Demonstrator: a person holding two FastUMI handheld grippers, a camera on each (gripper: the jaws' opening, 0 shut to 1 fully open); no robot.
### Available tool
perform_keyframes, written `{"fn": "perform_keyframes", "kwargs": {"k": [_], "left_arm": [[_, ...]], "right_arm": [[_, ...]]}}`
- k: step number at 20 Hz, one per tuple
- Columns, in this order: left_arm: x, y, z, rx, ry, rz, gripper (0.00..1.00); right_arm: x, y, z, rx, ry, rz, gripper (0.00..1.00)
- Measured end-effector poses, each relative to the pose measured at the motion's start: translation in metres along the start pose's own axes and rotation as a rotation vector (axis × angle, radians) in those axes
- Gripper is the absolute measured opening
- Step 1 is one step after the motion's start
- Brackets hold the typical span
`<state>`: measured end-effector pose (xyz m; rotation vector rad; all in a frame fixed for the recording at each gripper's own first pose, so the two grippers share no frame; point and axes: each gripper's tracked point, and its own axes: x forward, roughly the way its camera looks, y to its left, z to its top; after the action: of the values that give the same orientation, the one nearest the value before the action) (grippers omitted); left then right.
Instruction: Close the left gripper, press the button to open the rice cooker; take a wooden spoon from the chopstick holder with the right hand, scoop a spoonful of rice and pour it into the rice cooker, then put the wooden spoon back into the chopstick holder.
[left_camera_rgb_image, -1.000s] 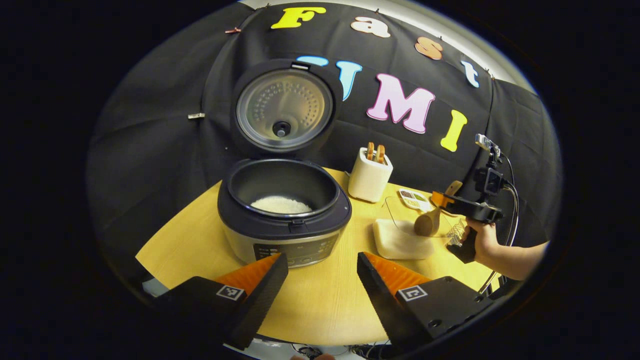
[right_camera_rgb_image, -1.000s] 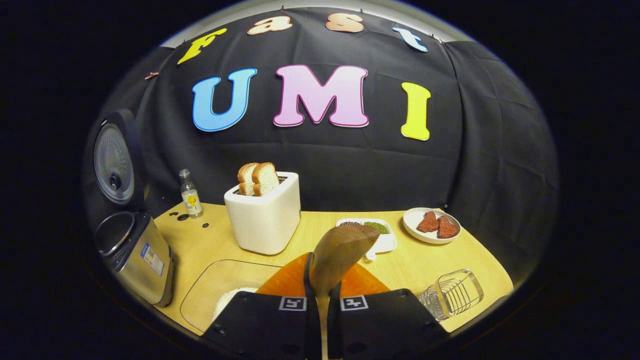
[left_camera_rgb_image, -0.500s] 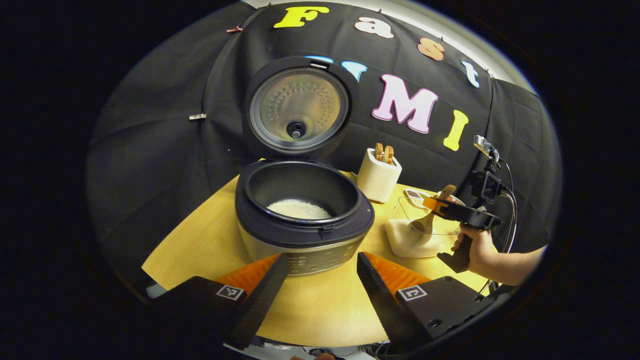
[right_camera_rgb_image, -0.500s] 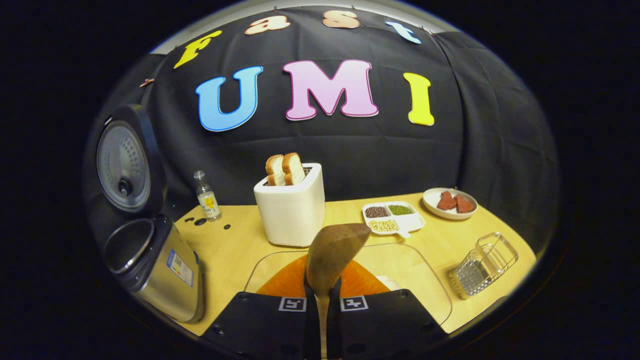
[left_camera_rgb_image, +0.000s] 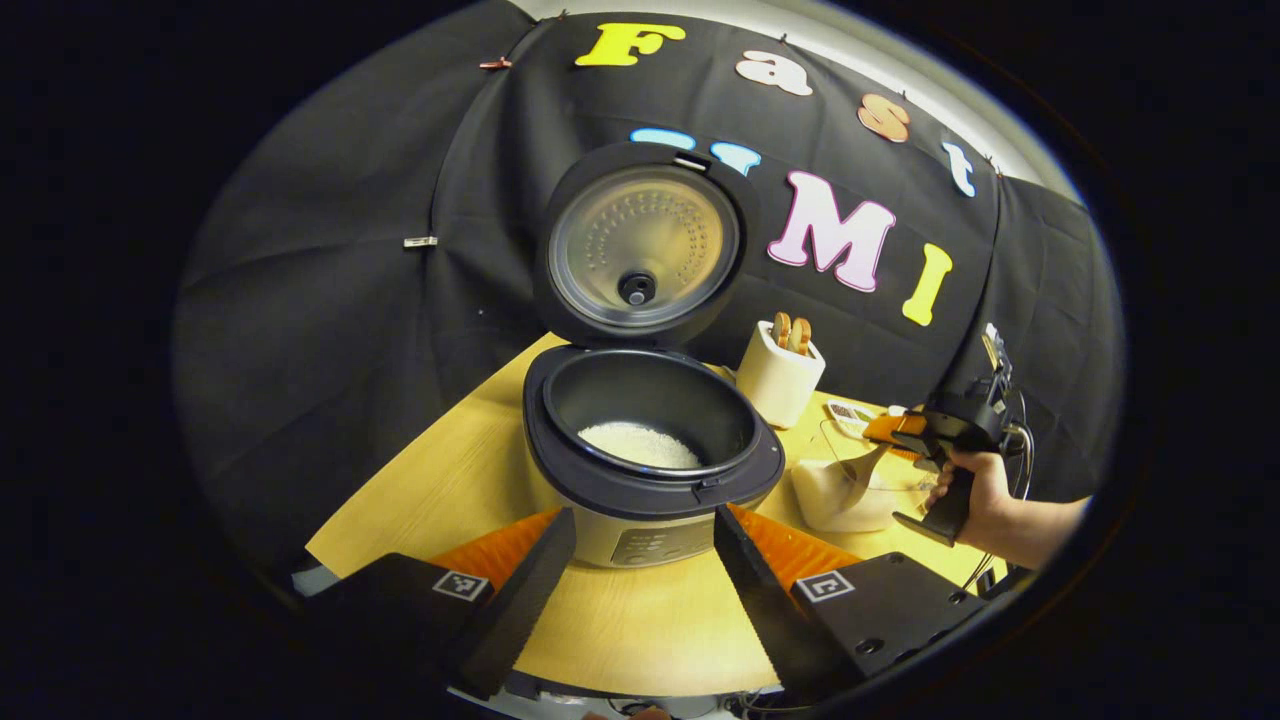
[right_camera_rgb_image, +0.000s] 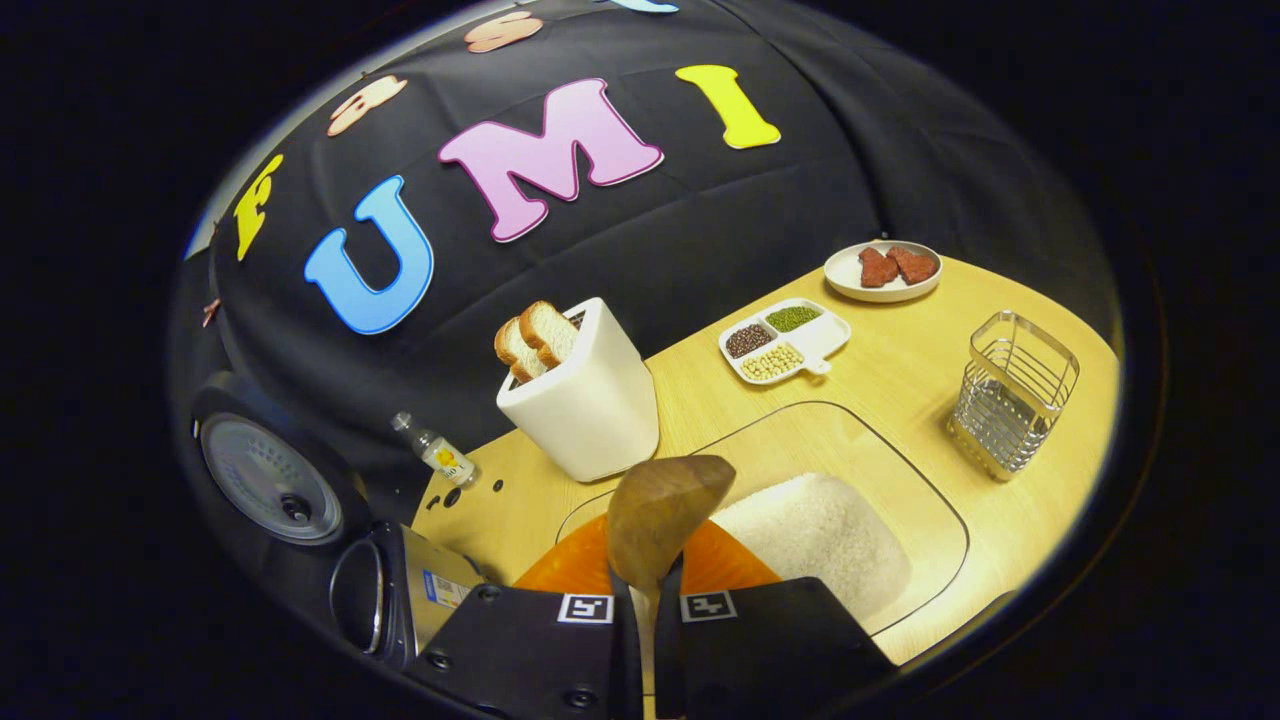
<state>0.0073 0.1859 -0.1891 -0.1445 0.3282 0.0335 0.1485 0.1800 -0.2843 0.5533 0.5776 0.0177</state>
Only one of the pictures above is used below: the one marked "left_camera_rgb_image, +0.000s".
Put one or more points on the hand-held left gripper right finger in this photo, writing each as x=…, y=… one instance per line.
x=770, y=610

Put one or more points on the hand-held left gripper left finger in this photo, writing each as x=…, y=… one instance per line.
x=520, y=610

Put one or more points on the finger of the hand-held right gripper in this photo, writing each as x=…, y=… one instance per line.
x=890, y=427
x=905, y=452

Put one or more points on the dark blue rice cooker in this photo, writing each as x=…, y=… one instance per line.
x=640, y=495

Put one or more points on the white divided bean dish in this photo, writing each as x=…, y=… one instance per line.
x=845, y=412

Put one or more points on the white toaster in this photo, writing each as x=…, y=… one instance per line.
x=780, y=385

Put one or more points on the brown toast slice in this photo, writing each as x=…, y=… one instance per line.
x=782, y=330
x=800, y=336

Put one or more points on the black backdrop cloth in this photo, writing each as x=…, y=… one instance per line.
x=300, y=300

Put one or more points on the silver cloth clip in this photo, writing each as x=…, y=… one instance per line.
x=420, y=242

